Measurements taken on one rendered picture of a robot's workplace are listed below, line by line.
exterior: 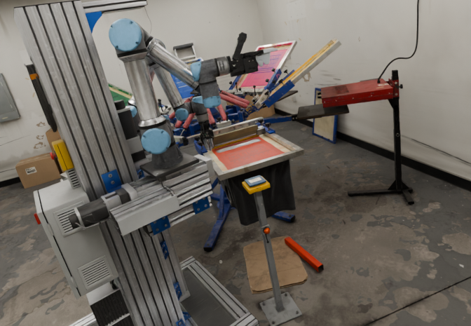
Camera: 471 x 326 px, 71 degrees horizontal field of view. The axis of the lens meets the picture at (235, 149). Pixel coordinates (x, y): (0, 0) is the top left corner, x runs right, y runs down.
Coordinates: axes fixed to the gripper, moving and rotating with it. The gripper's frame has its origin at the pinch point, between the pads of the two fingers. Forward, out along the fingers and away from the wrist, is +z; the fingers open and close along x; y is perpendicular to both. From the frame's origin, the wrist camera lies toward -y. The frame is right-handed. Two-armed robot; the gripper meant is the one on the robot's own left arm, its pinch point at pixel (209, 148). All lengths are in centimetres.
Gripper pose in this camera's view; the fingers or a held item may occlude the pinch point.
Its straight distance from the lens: 218.2
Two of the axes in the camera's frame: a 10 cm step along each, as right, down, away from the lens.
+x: 9.4, -2.7, 2.2
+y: 2.9, 2.5, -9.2
